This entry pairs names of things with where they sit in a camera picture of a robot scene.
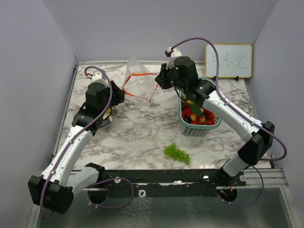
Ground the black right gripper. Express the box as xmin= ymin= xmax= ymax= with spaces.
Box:
xmin=155 ymin=62 xmax=187 ymax=93

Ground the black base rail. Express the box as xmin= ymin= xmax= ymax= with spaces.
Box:
xmin=87 ymin=162 xmax=246 ymax=199

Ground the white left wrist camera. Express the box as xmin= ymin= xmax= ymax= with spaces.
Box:
xmin=91 ymin=71 xmax=108 ymax=86

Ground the yellow starfruit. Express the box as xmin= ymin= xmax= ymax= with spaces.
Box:
xmin=104 ymin=107 xmax=113 ymax=118

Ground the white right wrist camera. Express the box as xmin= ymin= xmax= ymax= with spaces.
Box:
xmin=165 ymin=47 xmax=182 ymax=69

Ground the small whiteboard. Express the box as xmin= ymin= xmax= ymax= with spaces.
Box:
xmin=205 ymin=44 xmax=253 ymax=78

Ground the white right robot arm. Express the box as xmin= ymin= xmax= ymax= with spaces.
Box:
xmin=155 ymin=56 xmax=275 ymax=186

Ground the green grape bunch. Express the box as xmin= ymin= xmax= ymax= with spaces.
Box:
xmin=163 ymin=143 xmax=190 ymax=165

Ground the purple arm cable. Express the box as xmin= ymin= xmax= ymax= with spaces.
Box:
xmin=40 ymin=66 xmax=135 ymax=219
xmin=173 ymin=37 xmax=288 ymax=207

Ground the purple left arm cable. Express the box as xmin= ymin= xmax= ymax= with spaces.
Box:
xmin=40 ymin=66 xmax=135 ymax=219

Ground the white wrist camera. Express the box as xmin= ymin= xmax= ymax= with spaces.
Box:
xmin=165 ymin=47 xmax=182 ymax=69
xmin=91 ymin=71 xmax=108 ymax=86

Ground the light blue plastic basket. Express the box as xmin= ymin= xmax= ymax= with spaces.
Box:
xmin=178 ymin=91 xmax=221 ymax=137

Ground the clear orange-zip bag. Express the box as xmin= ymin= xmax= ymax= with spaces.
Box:
xmin=100 ymin=106 xmax=118 ymax=128
xmin=122 ymin=57 xmax=159 ymax=105

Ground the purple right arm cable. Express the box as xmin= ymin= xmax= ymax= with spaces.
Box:
xmin=173 ymin=37 xmax=288 ymax=207

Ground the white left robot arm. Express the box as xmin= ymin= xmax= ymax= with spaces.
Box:
xmin=28 ymin=81 xmax=125 ymax=214

